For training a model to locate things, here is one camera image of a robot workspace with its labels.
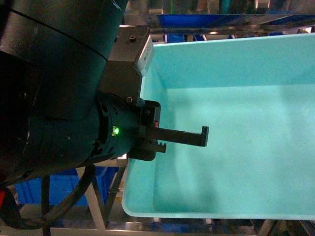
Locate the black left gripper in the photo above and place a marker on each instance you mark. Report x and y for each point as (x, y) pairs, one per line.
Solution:
(122, 127)

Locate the turquoise plastic bin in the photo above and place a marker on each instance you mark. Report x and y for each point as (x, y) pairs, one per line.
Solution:
(257, 96)

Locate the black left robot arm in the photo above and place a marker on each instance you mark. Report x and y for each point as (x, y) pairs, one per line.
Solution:
(70, 89)

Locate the blue bin below shelf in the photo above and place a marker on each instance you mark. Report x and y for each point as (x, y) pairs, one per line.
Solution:
(61, 184)

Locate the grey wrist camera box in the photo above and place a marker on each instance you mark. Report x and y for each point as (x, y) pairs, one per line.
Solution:
(129, 61)

